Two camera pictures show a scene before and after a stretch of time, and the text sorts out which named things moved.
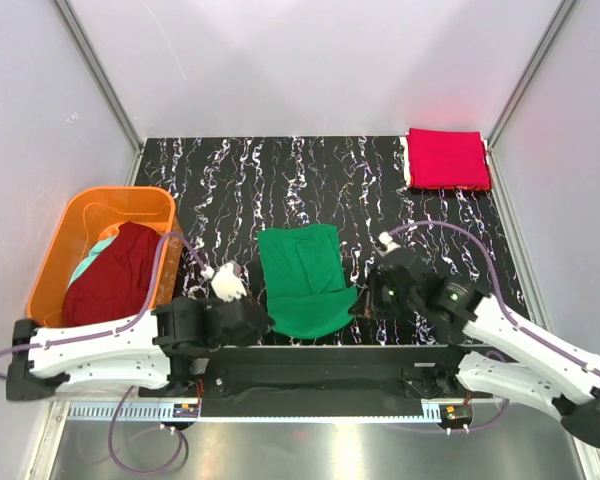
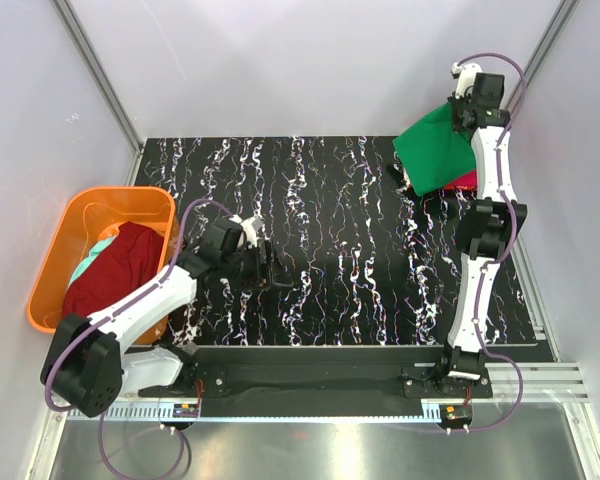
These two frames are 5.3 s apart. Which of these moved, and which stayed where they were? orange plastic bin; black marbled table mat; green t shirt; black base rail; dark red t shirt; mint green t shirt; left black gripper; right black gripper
Moved: left black gripper; green t shirt; right black gripper
Stayed: mint green t shirt; black base rail; black marbled table mat; orange plastic bin; dark red t shirt
